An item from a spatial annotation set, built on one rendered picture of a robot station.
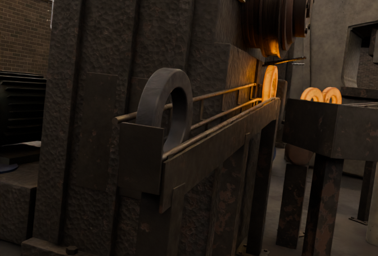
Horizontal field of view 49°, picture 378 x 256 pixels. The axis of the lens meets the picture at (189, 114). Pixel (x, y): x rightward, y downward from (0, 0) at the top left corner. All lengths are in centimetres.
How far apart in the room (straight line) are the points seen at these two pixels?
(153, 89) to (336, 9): 397
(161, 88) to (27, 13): 894
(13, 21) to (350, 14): 674
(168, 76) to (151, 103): 6
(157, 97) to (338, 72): 386
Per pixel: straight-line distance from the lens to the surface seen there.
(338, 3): 457
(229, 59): 135
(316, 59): 452
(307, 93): 222
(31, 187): 180
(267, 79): 171
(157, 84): 68
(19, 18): 941
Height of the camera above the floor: 73
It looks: 4 degrees down
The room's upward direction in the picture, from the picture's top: 7 degrees clockwise
